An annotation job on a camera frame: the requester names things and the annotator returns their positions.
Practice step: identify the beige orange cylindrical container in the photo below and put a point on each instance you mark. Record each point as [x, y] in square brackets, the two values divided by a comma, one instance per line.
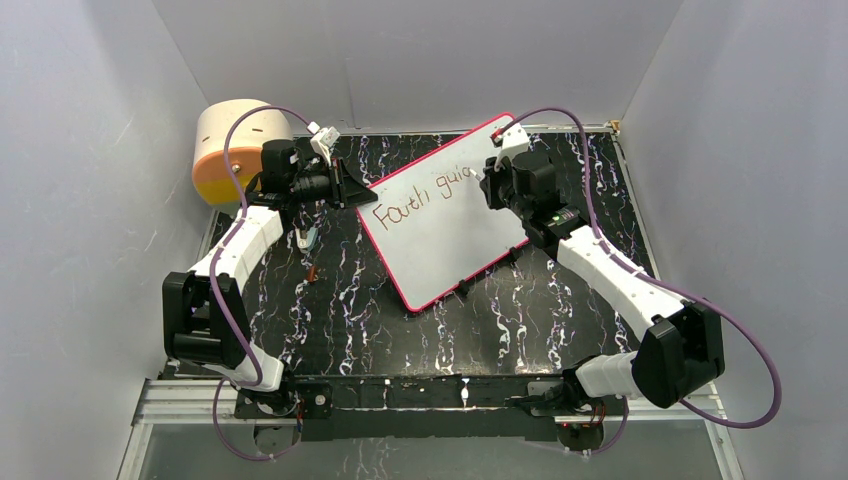
[218, 162]

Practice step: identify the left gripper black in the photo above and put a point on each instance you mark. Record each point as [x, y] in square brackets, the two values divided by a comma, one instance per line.
[345, 190]

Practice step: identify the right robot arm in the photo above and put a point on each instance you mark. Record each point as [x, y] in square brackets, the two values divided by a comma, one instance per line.
[680, 341]

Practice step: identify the pink framed whiteboard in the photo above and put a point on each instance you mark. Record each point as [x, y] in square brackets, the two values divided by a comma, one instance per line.
[431, 226]

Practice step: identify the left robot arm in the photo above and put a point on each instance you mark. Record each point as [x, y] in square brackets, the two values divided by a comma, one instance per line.
[204, 315]

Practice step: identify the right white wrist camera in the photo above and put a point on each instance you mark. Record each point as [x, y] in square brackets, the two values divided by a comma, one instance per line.
[509, 142]

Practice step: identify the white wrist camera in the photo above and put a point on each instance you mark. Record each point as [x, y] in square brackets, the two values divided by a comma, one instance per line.
[509, 142]
[322, 140]

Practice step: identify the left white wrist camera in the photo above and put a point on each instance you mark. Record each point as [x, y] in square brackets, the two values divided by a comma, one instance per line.
[322, 140]

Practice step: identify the light blue whiteboard eraser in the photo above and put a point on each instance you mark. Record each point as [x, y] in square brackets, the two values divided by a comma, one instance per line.
[306, 239]

